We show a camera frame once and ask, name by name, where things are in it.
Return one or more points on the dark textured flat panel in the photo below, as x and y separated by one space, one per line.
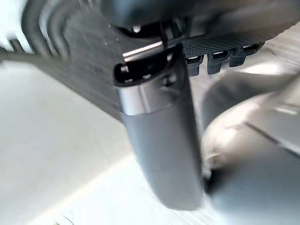
84 70

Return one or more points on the silver robot leg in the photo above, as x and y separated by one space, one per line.
253 126

